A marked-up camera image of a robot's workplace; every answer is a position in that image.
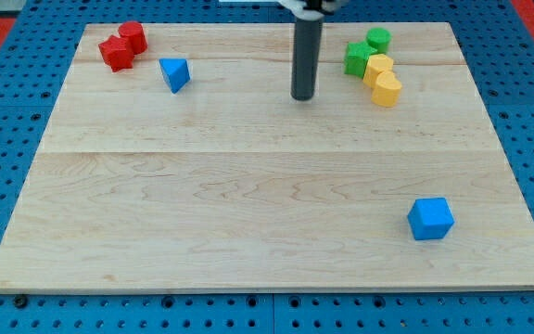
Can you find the blue triangle block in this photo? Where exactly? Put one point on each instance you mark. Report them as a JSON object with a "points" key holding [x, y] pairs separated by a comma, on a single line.
{"points": [[175, 73]]}

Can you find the light wooden board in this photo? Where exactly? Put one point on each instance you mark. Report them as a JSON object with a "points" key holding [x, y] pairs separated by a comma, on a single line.
{"points": [[231, 185]]}

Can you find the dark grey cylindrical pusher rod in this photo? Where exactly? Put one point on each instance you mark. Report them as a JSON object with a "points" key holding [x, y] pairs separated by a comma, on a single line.
{"points": [[306, 49]]}

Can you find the yellow heart block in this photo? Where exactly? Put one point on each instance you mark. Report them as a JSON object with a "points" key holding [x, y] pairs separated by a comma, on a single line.
{"points": [[387, 89]]}

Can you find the green star block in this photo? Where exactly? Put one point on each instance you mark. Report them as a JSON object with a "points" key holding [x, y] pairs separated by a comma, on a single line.
{"points": [[356, 58]]}

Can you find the yellow hexagon block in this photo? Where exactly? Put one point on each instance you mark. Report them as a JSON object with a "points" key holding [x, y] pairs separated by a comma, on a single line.
{"points": [[375, 65]]}

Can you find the green cylinder block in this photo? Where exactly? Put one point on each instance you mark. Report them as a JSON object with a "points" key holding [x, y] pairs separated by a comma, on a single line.
{"points": [[379, 39]]}

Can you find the blue cube block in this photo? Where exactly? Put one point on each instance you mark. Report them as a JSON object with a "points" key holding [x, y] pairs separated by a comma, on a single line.
{"points": [[430, 218]]}

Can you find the red cylinder block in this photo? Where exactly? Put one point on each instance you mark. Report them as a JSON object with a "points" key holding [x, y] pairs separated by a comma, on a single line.
{"points": [[134, 32]]}

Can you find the red star block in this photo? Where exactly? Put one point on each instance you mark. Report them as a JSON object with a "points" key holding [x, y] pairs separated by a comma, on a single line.
{"points": [[117, 53]]}

